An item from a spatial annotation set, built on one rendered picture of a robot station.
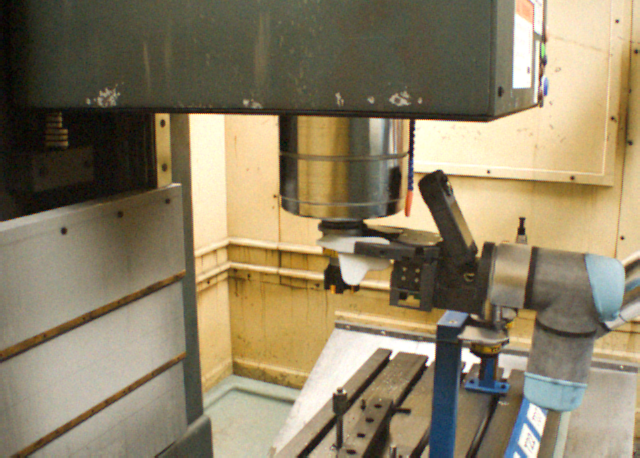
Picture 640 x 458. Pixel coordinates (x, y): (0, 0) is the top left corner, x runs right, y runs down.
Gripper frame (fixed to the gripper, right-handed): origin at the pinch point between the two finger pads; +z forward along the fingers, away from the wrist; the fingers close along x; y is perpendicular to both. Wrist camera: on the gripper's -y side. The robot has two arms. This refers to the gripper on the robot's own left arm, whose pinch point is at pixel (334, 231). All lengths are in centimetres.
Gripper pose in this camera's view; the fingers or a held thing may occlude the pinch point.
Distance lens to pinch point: 83.3
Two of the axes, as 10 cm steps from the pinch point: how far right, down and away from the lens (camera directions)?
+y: -0.5, 9.7, 2.3
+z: -9.4, -1.3, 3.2
